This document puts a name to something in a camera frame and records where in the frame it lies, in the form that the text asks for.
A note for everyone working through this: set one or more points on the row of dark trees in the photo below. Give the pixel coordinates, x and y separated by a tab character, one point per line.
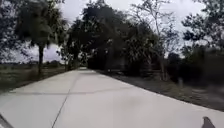
133	43

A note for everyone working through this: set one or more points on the pale concrete path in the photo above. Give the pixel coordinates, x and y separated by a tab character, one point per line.
100	103

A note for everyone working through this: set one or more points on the dark grass verge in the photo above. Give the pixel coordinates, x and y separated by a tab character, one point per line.
173	90

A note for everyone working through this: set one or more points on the palm tree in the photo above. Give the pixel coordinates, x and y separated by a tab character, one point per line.
40	30

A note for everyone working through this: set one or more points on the robot's own part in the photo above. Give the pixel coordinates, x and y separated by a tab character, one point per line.
207	123

